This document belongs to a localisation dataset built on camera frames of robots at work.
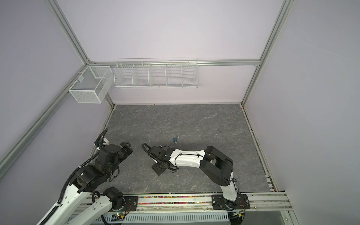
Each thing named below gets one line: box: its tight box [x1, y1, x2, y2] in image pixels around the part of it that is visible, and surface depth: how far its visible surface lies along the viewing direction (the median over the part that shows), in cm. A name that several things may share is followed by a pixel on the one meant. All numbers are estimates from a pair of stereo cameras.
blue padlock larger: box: [172, 135, 180, 145], surface depth 101 cm
